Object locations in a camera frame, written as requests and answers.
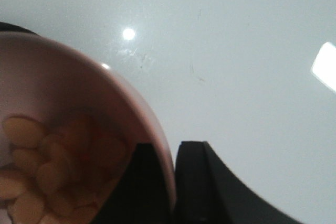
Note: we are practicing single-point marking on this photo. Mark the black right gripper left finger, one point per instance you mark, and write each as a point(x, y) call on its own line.
point(141, 195)

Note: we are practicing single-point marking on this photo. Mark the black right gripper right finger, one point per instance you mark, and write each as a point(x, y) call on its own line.
point(208, 192)

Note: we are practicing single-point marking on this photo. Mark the orange ham slices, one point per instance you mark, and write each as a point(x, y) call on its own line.
point(60, 176)

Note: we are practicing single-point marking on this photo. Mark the pink bowl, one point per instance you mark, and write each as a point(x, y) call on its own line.
point(51, 83)

